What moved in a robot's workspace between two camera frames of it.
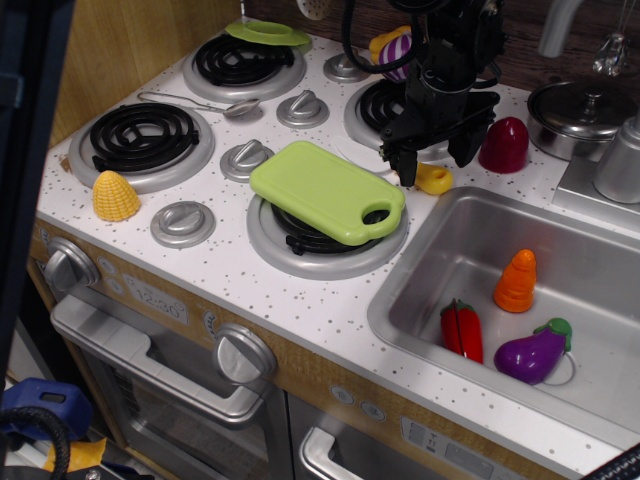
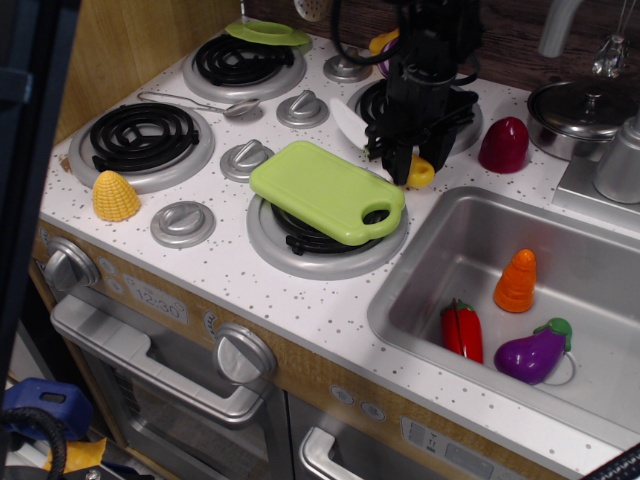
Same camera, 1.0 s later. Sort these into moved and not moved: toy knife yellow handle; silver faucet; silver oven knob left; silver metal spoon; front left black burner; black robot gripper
Moved: toy knife yellow handle; black robot gripper
Not moved: front left black burner; silver oven knob left; silver metal spoon; silver faucet
